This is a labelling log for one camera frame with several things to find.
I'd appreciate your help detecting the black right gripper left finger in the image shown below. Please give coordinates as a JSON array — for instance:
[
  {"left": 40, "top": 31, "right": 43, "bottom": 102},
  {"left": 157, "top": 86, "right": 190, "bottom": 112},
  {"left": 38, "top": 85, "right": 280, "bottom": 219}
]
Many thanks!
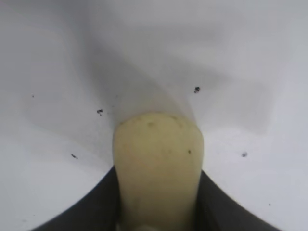
[{"left": 30, "top": 167, "right": 121, "bottom": 231}]

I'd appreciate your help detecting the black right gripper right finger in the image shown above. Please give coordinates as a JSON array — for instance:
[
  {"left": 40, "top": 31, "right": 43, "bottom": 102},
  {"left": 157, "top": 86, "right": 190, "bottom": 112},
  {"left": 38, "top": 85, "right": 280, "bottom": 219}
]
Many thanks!
[{"left": 198, "top": 169, "right": 279, "bottom": 231}]

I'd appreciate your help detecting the pale yellow egg yolk pastry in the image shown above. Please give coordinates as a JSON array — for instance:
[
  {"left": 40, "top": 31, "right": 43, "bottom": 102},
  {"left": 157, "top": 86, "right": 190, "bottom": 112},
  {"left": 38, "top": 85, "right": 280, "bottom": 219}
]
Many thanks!
[{"left": 112, "top": 112, "right": 205, "bottom": 231}]

